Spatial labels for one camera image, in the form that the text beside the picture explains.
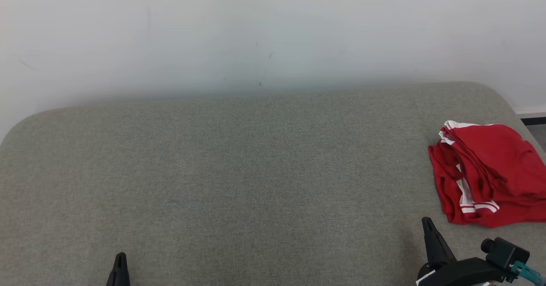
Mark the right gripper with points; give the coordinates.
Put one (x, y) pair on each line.
(460, 273)

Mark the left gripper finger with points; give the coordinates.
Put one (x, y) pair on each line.
(116, 275)
(125, 277)

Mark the red white basketball jersey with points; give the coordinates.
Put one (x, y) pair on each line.
(448, 192)
(499, 158)

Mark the grey fabric sofa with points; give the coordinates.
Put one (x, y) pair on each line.
(234, 183)

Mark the black skirting strip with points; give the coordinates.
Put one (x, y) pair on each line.
(533, 121)

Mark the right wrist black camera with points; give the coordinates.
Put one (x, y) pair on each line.
(505, 254)

